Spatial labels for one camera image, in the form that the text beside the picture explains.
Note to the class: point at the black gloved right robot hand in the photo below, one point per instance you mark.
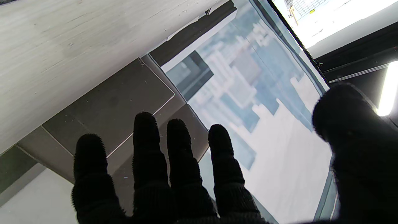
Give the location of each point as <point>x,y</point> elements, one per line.
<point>149,174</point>

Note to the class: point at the ceiling light strip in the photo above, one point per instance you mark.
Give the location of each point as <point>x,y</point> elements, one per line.
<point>388,90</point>

